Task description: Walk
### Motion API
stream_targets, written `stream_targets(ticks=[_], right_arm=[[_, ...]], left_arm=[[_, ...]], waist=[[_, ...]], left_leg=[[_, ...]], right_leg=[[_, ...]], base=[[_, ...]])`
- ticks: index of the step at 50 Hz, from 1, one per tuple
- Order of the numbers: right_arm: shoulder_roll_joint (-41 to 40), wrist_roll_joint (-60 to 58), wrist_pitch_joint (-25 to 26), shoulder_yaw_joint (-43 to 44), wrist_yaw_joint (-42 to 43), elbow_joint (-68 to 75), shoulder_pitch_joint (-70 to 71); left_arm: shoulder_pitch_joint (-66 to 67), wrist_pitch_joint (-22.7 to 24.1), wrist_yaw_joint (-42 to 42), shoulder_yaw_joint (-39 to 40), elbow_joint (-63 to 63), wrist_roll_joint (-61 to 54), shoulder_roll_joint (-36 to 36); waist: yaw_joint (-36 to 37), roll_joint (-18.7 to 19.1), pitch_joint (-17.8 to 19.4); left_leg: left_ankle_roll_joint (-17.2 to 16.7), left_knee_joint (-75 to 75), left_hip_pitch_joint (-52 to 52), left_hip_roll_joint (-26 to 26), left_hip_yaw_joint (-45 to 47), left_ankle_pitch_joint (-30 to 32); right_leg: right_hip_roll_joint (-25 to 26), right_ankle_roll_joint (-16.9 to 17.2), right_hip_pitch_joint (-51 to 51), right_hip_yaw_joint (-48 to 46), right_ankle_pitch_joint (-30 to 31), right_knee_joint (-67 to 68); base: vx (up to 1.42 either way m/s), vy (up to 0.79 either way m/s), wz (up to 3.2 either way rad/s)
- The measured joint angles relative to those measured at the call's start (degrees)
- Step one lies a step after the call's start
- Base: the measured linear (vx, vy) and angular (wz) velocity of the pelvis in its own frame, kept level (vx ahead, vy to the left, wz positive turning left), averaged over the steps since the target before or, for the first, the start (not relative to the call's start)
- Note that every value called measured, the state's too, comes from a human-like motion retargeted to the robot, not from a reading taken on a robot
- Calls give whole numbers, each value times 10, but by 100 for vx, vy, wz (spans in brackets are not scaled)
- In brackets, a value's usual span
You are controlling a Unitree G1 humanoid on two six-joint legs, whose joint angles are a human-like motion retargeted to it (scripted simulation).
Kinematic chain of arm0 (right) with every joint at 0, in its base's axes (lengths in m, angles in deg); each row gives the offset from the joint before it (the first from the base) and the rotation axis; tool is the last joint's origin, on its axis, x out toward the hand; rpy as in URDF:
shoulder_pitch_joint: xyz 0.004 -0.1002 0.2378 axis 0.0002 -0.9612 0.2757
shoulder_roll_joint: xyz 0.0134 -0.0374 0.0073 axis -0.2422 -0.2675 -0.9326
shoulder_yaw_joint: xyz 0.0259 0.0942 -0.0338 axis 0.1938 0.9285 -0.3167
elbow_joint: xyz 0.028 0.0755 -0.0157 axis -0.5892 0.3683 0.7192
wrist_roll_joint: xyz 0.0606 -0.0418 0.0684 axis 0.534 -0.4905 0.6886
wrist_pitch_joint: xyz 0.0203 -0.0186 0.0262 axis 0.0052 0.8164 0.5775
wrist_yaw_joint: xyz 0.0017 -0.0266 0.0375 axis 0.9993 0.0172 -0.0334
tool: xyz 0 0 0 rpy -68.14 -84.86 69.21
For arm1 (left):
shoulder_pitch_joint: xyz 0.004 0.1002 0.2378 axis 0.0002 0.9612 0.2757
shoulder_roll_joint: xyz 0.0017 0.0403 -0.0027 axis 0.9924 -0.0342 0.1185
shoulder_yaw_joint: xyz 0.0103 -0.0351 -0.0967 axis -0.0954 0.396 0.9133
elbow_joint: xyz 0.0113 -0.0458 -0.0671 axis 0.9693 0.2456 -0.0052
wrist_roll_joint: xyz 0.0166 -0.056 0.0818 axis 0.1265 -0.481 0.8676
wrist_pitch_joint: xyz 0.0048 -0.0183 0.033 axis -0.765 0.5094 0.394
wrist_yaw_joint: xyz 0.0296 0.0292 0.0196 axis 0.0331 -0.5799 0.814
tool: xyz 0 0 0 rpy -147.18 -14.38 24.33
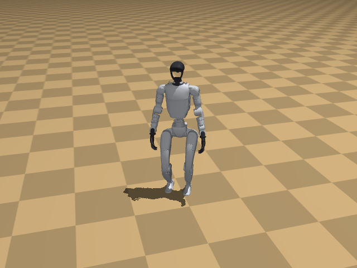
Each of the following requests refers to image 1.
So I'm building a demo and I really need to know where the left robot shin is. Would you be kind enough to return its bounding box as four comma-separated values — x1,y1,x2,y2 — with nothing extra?
185,164,194,186

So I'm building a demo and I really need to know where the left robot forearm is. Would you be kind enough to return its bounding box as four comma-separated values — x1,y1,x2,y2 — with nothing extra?
196,108,206,136

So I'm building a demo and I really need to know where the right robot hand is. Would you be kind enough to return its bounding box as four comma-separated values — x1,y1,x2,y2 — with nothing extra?
149,128,157,150

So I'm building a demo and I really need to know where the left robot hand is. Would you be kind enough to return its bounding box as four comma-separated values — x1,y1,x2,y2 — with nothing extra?
199,131,206,154

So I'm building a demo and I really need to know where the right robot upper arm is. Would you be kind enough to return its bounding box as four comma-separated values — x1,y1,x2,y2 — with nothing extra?
154,84,166,114

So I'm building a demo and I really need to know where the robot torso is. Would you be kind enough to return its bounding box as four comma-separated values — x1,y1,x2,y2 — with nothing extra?
165,81,191,137

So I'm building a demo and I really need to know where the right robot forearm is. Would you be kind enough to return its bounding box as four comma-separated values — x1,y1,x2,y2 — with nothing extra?
149,107,160,132

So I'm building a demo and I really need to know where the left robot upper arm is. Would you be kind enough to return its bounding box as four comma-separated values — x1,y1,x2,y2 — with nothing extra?
189,85,201,116

